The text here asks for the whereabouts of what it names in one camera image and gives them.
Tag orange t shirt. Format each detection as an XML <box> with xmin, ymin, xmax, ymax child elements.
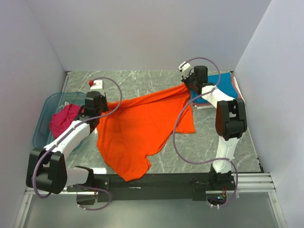
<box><xmin>96</xmin><ymin>85</ymin><xmax>195</xmax><ymax>181</ymax></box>

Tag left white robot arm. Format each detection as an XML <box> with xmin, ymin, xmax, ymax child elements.
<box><xmin>26</xmin><ymin>91</ymin><xmax>109</xmax><ymax>194</ymax></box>

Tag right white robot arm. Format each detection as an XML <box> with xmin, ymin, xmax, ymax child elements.
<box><xmin>178</xmin><ymin>63</ymin><xmax>247</xmax><ymax>190</ymax></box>

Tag white folded t shirt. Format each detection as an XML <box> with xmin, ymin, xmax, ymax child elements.
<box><xmin>194</xmin><ymin>76</ymin><xmax>244</xmax><ymax>110</ymax></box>

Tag blue folded t shirt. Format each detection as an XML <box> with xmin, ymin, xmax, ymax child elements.
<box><xmin>190</xmin><ymin>72</ymin><xmax>240</xmax><ymax>105</ymax></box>

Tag magenta crumpled t shirt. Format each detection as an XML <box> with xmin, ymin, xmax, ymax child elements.
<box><xmin>49</xmin><ymin>104</ymin><xmax>81</xmax><ymax>139</ymax></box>

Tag teal plastic bin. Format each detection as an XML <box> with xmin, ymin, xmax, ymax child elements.
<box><xmin>32</xmin><ymin>92</ymin><xmax>86</xmax><ymax>148</ymax></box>

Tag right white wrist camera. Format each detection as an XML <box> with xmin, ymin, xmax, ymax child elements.
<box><xmin>178</xmin><ymin>61</ymin><xmax>191</xmax><ymax>79</ymax></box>

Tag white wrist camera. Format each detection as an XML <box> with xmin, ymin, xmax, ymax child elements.
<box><xmin>88</xmin><ymin>79</ymin><xmax>104</xmax><ymax>93</ymax></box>
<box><xmin>178</xmin><ymin>61</ymin><xmax>191</xmax><ymax>79</ymax></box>

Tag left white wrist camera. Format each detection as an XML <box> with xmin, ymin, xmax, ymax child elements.
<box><xmin>88</xmin><ymin>79</ymin><xmax>104</xmax><ymax>93</ymax></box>

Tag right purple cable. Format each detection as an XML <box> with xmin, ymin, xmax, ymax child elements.
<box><xmin>172</xmin><ymin>57</ymin><xmax>238</xmax><ymax>209</ymax></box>

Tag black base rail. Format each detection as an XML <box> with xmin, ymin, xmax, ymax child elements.
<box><xmin>66</xmin><ymin>172</ymin><xmax>237</xmax><ymax>203</ymax></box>

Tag aluminium frame rail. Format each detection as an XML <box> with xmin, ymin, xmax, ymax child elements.
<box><xmin>24</xmin><ymin>173</ymin><xmax>276</xmax><ymax>195</ymax></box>

